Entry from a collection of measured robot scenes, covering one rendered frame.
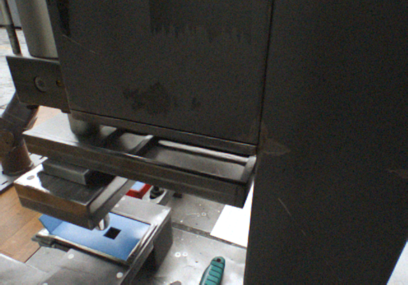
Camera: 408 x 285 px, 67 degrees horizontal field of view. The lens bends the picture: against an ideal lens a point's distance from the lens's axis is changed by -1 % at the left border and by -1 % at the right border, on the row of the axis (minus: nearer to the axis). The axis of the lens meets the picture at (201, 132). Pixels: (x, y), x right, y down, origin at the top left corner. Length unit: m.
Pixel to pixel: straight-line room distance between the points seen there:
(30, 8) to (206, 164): 0.21
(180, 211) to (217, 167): 0.35
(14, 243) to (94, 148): 0.39
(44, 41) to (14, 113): 0.46
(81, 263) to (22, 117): 0.38
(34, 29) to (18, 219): 0.49
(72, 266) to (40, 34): 0.31
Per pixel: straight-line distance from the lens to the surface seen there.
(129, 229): 0.51
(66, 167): 0.37
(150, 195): 0.59
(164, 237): 0.55
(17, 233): 0.71
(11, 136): 0.78
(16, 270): 0.62
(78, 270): 0.49
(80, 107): 0.28
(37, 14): 0.32
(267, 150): 0.22
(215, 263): 0.54
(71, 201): 0.35
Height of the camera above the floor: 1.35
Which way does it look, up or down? 29 degrees down
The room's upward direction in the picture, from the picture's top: straight up
